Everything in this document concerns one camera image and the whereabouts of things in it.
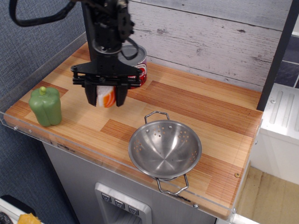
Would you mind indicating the grey toy fridge cabinet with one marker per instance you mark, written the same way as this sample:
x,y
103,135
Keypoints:
x,y
79,177

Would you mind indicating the yellow orange object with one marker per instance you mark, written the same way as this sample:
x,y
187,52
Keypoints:
x,y
28,219

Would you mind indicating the dark grey post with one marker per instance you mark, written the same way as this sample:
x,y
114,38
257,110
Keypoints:
x,y
279,54
89,29

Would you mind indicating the stainless steel colander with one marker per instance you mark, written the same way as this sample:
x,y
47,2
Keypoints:
x,y
165,150

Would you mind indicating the purple red cherries can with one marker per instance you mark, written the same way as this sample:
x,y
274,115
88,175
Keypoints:
x,y
130,56

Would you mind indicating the white toy sink unit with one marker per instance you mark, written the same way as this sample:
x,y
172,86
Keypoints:
x,y
276,149

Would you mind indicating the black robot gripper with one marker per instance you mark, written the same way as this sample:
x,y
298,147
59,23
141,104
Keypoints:
x,y
106,70

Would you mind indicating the dark grey right post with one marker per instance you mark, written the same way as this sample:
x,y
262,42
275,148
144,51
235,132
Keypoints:
x,y
279,54

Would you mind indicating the green toy bell pepper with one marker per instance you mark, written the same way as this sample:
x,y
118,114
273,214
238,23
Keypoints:
x,y
45,104

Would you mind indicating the dark grey left post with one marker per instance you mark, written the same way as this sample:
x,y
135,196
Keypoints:
x,y
89,29

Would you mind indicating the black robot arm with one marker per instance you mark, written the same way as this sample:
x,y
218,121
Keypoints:
x,y
112,26

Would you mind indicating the orange white apple slice toy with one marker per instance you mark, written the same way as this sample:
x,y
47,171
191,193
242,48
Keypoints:
x,y
106,96

